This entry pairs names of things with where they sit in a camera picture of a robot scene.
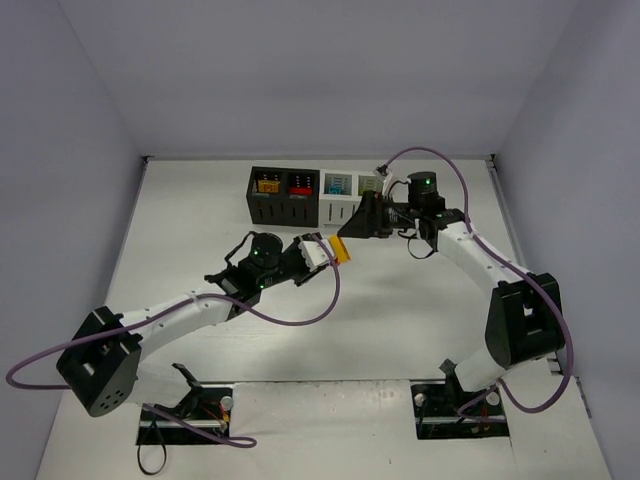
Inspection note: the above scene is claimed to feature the yellow red arch lego stack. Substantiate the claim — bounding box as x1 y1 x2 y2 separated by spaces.
329 235 351 265

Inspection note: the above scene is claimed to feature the red blue orange lego stack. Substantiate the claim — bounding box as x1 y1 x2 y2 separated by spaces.
326 186 349 195

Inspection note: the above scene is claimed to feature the large red lego brick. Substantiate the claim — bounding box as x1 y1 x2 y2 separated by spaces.
289 187 314 196

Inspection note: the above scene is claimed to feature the small orange lego cube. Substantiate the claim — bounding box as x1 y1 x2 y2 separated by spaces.
256 175 281 194

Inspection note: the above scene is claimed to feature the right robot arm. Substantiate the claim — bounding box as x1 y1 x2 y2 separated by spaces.
338 171 565 392

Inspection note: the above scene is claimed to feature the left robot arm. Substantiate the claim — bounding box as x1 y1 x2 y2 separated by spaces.
56 233 335 417

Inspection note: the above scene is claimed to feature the white double bin container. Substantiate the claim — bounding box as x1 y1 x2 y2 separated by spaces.
318 169 378 228

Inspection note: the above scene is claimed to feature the black double bin container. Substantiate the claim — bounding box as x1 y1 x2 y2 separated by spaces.
246 166 320 228

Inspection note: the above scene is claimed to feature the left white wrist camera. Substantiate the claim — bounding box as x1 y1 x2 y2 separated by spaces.
299 239 334 272

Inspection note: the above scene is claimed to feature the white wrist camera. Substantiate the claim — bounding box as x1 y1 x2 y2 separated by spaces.
299 239 334 272
374 165 395 195

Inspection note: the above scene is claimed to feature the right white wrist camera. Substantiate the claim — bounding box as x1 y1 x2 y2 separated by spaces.
374 165 395 195

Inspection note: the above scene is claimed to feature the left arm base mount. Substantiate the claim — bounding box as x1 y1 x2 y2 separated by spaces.
135 384 234 446

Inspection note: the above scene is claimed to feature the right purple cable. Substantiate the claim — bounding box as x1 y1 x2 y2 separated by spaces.
387 146 574 416

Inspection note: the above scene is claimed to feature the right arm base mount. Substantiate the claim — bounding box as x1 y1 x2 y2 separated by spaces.
410 380 510 440

